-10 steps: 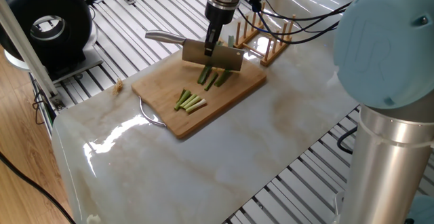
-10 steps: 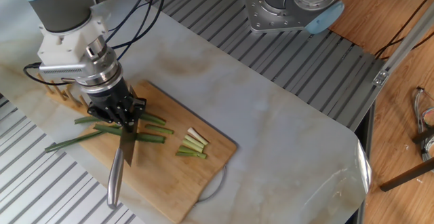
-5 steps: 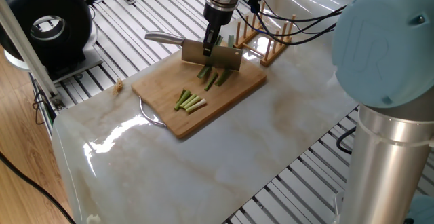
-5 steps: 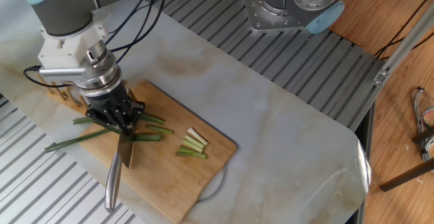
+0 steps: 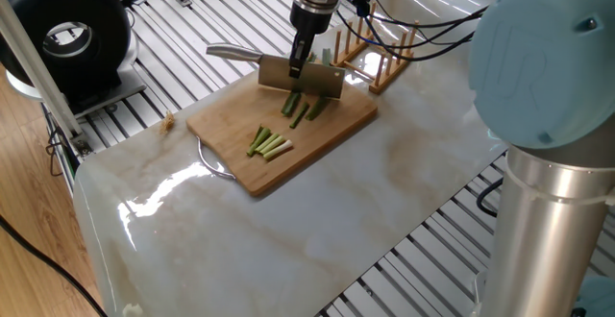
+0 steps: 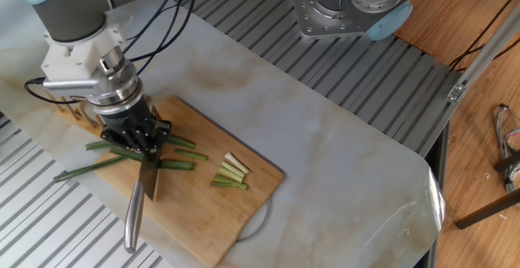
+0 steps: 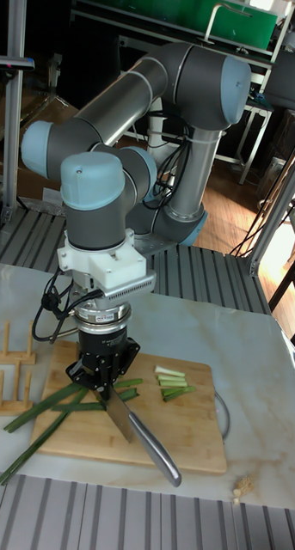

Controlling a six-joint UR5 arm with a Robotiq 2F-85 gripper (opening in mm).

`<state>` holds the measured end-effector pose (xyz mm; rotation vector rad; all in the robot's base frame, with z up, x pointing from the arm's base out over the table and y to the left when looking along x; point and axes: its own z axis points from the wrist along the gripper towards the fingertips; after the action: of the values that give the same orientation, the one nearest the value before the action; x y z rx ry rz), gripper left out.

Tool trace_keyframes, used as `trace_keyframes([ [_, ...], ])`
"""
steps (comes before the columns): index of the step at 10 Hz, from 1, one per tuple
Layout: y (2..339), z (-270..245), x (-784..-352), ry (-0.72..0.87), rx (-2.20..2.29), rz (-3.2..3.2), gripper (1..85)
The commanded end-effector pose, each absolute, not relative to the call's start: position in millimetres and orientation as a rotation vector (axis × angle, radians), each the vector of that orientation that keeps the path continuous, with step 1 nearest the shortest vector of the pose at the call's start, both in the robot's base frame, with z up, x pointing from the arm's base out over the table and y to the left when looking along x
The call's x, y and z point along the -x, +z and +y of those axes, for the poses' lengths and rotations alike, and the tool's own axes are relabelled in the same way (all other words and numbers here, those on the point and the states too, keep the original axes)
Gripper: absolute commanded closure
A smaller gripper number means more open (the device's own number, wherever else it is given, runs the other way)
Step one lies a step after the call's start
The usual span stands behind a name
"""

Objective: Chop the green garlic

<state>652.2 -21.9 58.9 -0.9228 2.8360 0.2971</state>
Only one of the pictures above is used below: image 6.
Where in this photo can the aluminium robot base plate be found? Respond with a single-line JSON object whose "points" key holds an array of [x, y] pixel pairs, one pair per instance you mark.
{"points": [[321, 16]]}

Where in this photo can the green garlic stalk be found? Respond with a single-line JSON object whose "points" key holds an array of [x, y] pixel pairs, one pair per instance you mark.
{"points": [[89, 167]]}

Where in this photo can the aluminium frame post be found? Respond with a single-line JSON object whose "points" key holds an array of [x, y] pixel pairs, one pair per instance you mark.
{"points": [[487, 57]]}

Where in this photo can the black bar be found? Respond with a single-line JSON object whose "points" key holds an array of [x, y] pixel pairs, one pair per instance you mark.
{"points": [[487, 211]]}

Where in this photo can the steel kitchen knife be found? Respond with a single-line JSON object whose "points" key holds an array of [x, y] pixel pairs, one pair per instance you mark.
{"points": [[134, 211]]}

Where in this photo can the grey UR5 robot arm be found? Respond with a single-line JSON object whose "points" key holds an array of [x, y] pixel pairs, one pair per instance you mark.
{"points": [[73, 16]]}

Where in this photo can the bamboo cutting board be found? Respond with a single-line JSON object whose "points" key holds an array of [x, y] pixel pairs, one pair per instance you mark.
{"points": [[203, 211]]}

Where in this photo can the long green garlic leaf piece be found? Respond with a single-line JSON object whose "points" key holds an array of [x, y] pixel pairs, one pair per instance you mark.
{"points": [[179, 165]]}

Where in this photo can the wooden slotted rack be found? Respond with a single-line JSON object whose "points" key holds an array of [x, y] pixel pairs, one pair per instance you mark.
{"points": [[69, 110]]}

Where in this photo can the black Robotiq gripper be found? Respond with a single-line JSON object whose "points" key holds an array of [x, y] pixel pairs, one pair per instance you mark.
{"points": [[130, 126]]}

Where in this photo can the white marble pattern mat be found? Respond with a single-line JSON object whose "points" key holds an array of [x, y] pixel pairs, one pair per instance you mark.
{"points": [[341, 170]]}

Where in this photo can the short green garlic piece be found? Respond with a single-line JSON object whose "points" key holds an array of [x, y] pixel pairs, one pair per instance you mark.
{"points": [[228, 185], [230, 178]]}

